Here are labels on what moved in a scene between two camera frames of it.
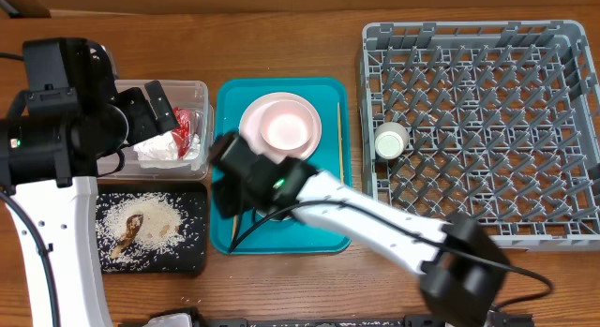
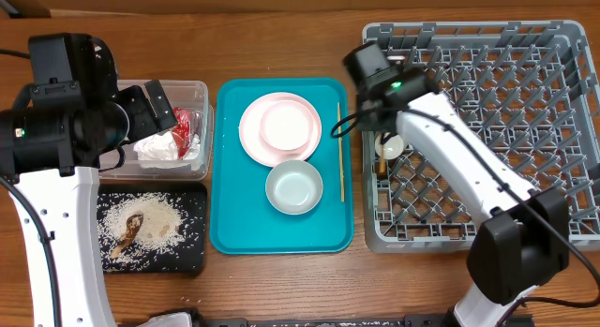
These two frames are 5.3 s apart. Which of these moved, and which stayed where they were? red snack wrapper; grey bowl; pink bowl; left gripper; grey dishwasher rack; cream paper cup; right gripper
Moved: right gripper; grey bowl
Stayed: cream paper cup; red snack wrapper; pink bowl; grey dishwasher rack; left gripper
